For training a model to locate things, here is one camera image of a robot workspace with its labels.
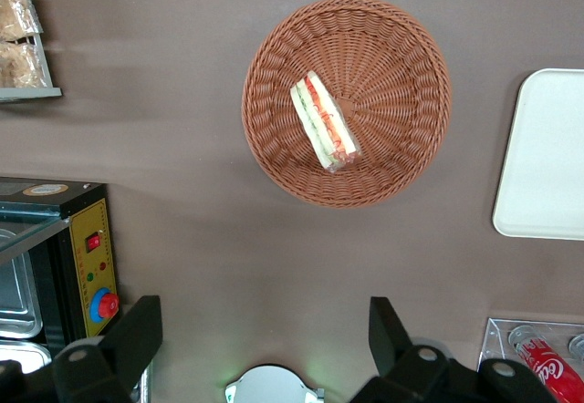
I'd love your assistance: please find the black food warmer yellow panel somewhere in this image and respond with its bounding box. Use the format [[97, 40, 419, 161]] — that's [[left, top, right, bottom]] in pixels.
[[0, 176, 154, 403]]

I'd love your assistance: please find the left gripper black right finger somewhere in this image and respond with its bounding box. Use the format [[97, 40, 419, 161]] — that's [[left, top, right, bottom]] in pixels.
[[349, 296, 560, 403]]

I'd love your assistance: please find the triangle sandwich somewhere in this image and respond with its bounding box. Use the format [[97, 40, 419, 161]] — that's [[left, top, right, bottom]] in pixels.
[[289, 69, 362, 175]]

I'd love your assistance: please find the cream plastic tray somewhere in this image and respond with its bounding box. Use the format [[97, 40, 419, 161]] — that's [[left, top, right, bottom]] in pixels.
[[491, 67, 584, 242]]

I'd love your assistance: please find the tray of packaged pastries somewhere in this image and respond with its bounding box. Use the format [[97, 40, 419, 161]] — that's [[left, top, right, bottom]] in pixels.
[[0, 0, 63, 103]]

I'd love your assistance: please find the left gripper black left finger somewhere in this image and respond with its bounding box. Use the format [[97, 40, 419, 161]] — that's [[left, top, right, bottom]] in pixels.
[[0, 295, 163, 403]]

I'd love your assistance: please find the clear acrylic bottle rack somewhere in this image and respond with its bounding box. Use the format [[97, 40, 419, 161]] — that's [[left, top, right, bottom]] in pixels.
[[476, 316, 584, 403]]

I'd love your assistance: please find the clear bag of puffed snacks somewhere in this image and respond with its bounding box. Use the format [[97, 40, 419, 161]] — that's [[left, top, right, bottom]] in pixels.
[[0, 40, 47, 89], [0, 0, 45, 43]]

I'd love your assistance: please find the steel warmer pan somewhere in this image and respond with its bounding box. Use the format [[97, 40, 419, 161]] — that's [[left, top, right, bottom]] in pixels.
[[0, 229, 45, 340], [0, 338, 54, 376]]

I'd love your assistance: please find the large brown wicker basket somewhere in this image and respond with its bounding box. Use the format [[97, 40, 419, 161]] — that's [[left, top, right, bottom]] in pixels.
[[240, 0, 454, 209]]

